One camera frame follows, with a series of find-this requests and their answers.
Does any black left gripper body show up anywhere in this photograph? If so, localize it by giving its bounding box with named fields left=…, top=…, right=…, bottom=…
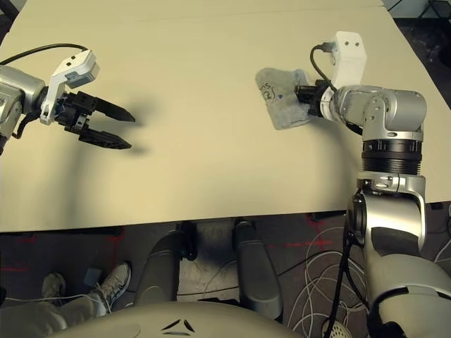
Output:
left=56, top=90, right=100, bottom=137

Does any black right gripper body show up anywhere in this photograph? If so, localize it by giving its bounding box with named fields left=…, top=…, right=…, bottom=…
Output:
left=295, top=80, right=330, bottom=117

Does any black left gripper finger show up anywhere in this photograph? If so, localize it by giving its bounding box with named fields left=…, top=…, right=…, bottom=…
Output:
left=79, top=129, right=132, bottom=151
left=94, top=98, right=137, bottom=123

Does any grey terry rag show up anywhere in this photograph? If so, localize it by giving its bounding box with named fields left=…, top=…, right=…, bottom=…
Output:
left=255, top=65, right=313, bottom=130

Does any grey robot left leg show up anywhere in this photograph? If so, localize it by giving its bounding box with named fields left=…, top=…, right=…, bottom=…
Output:
left=133, top=220, right=198, bottom=307

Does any grey robot leg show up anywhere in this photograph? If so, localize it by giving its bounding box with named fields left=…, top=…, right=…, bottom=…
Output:
left=133, top=220, right=198, bottom=307
left=232, top=218, right=285, bottom=321

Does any white grey sneaker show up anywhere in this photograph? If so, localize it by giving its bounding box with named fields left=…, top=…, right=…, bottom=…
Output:
left=94, top=262, right=132, bottom=314
left=41, top=273, right=67, bottom=302

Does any light grey trouser leg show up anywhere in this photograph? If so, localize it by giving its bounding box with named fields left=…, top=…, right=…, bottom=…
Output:
left=0, top=294, right=106, bottom=338

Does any grey robot right leg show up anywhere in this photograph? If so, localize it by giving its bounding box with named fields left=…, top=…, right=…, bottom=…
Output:
left=232, top=218, right=285, bottom=321

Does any grey robot torso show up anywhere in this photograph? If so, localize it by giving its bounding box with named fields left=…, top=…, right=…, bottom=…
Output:
left=63, top=301, right=300, bottom=338

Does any white perforated disc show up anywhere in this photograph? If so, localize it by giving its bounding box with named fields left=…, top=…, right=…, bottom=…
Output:
left=322, top=318, right=350, bottom=338

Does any black right camera cable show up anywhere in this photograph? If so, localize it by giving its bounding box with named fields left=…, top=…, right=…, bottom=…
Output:
left=309, top=42, right=339, bottom=91

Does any black camera cable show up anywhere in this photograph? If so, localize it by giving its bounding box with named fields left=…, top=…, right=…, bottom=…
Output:
left=0, top=44, right=89, bottom=66
left=309, top=42, right=339, bottom=91

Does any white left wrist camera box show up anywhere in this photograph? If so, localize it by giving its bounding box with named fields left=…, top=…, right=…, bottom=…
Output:
left=39, top=50, right=101, bottom=126

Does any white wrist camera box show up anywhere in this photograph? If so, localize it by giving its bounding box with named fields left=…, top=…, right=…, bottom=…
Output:
left=39, top=50, right=101, bottom=126
left=319, top=30, right=367, bottom=89

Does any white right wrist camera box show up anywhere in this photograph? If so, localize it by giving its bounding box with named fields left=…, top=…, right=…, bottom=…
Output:
left=319, top=30, right=367, bottom=89

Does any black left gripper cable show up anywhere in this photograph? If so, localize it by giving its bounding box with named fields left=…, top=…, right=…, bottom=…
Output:
left=12, top=111, right=40, bottom=140

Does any black left camera cable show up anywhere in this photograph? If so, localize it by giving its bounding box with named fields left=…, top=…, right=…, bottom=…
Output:
left=0, top=44, right=89, bottom=66

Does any white floor cable tangle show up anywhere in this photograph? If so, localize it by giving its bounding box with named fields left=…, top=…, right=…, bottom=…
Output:
left=287, top=211, right=451, bottom=338

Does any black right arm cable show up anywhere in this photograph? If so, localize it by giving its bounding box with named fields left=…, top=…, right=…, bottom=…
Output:
left=323, top=189, right=364, bottom=338

